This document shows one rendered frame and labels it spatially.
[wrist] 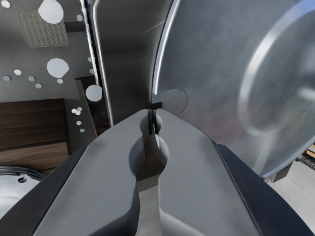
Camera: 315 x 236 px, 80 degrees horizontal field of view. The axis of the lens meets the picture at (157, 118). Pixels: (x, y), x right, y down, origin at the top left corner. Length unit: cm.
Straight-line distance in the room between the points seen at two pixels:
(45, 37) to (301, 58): 67
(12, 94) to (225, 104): 89
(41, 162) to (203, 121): 60
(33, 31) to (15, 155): 37
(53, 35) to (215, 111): 63
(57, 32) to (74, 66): 22
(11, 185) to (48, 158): 12
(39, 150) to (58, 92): 36
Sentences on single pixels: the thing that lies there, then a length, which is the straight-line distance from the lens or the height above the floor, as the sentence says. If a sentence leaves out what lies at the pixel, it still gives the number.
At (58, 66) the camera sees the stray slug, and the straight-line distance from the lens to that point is 25.
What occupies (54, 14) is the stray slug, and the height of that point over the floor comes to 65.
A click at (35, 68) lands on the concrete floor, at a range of 93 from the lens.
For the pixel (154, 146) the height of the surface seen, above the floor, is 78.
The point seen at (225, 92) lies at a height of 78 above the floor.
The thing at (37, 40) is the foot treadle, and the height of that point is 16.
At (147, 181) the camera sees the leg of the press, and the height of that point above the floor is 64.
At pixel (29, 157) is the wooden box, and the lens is 69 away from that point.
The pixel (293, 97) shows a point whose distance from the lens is 23.
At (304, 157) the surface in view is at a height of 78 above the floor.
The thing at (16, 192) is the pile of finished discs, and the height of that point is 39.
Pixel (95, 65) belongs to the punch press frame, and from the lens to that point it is 74.
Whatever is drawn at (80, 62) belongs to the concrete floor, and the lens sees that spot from 92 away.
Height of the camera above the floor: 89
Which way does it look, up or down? 52 degrees down
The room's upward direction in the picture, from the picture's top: 139 degrees clockwise
